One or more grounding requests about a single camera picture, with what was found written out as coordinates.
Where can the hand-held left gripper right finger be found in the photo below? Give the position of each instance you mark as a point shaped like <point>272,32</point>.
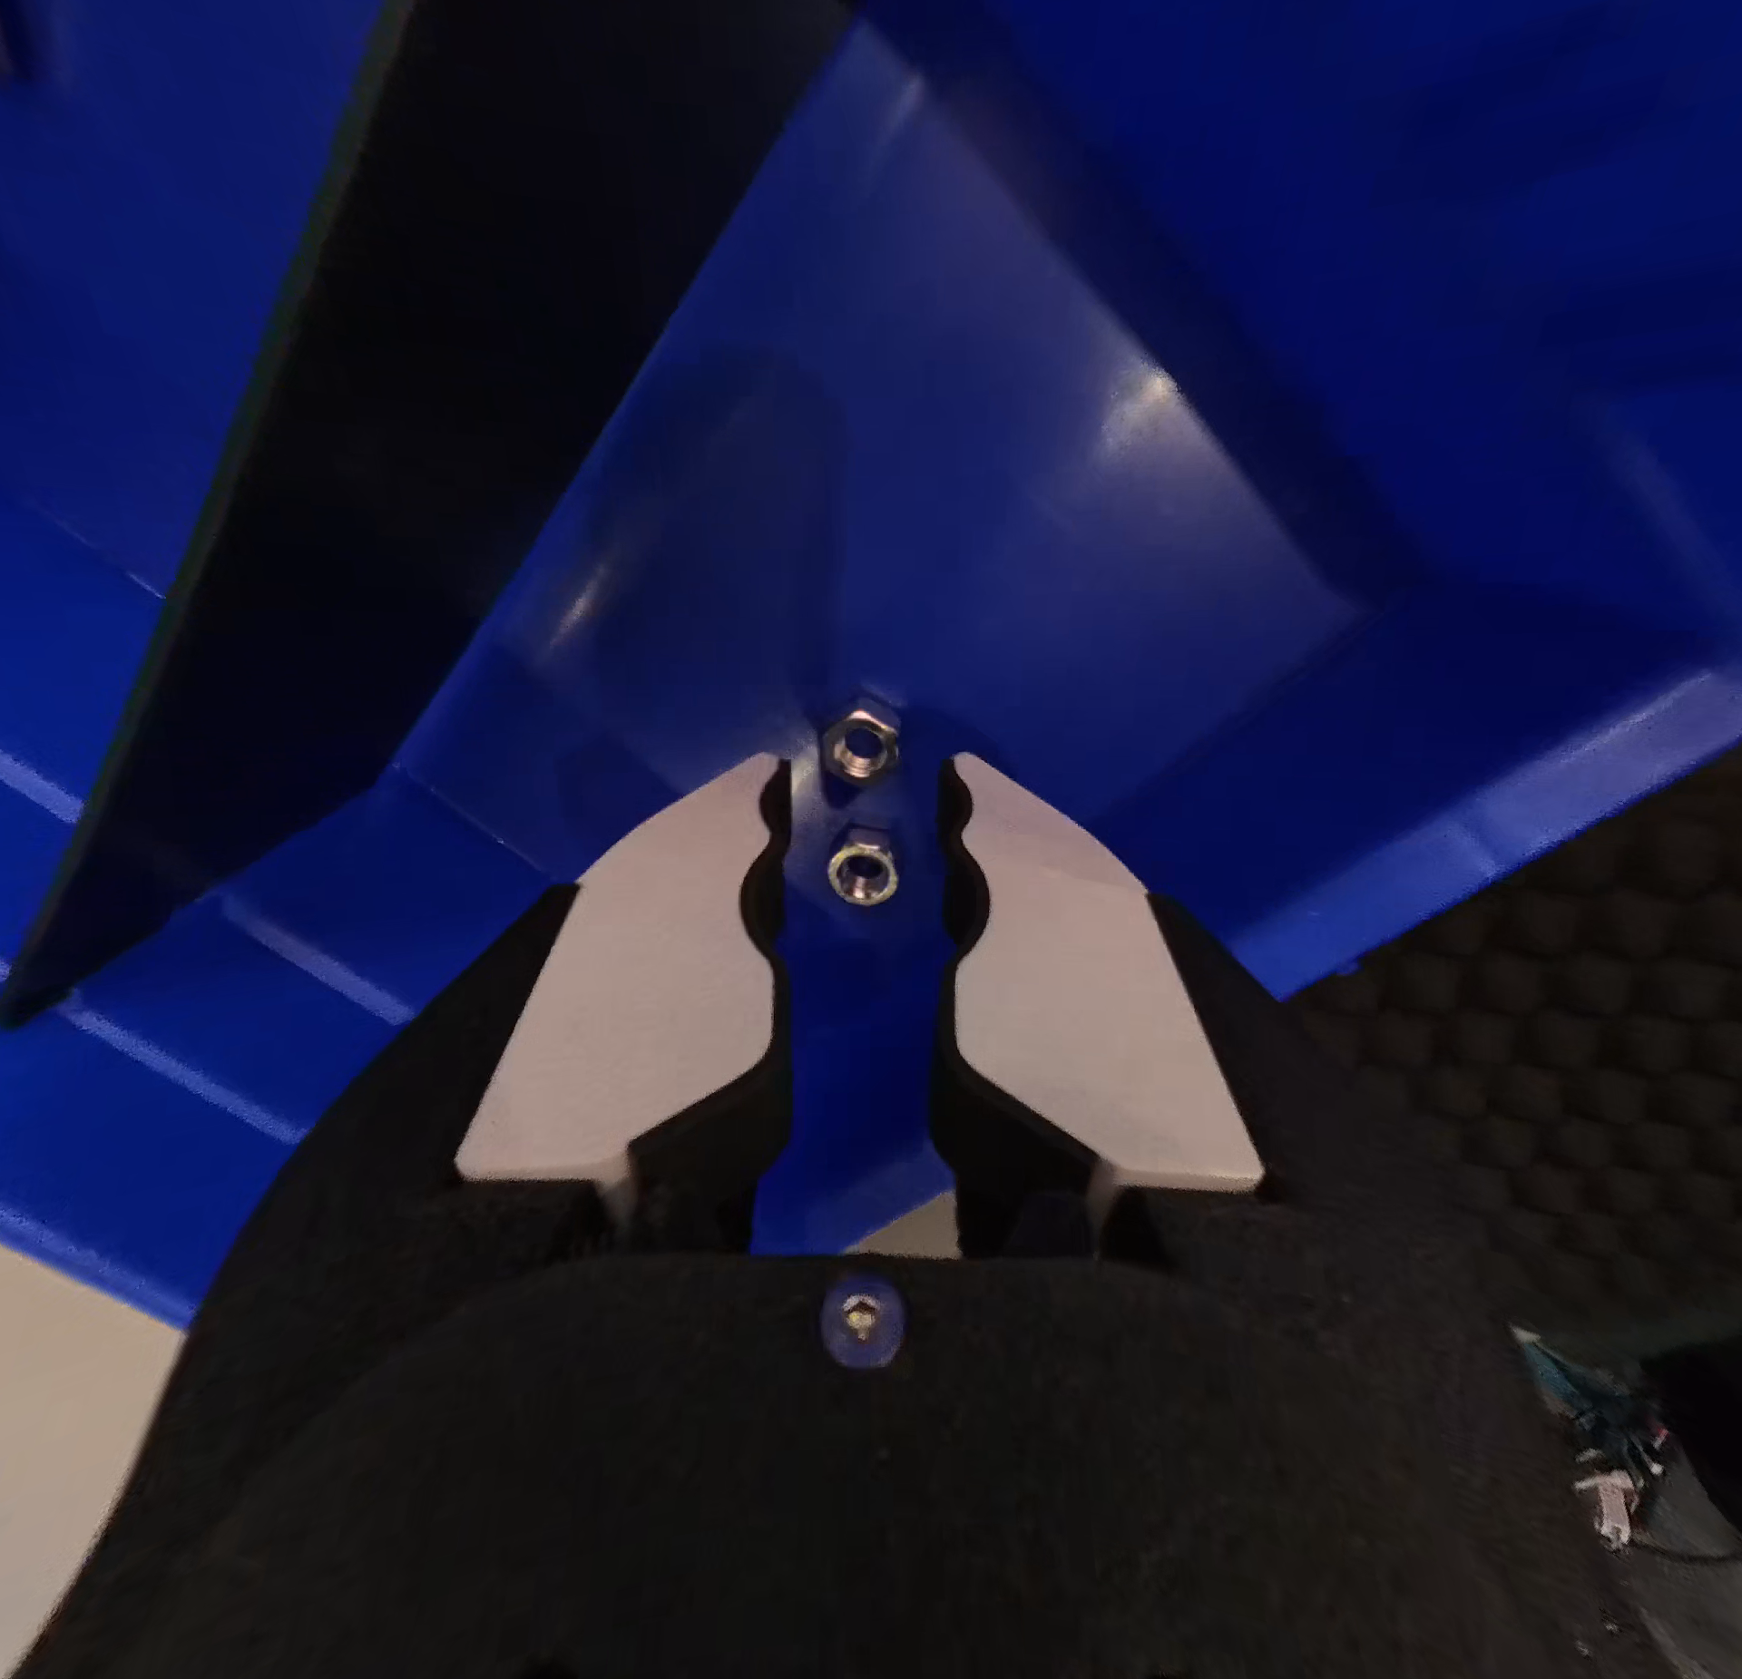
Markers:
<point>1106,1000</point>

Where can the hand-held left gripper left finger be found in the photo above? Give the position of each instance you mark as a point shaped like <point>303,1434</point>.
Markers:
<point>627,1000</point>

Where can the silver hex nut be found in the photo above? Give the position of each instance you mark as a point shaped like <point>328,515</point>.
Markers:
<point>840,752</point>
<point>840,879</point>

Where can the blue plastic parts bin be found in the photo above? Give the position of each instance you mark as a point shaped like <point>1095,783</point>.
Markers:
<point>1025,410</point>

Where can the black chair armrest pad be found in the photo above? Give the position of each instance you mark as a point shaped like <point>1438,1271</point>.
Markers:
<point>1564,1098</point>

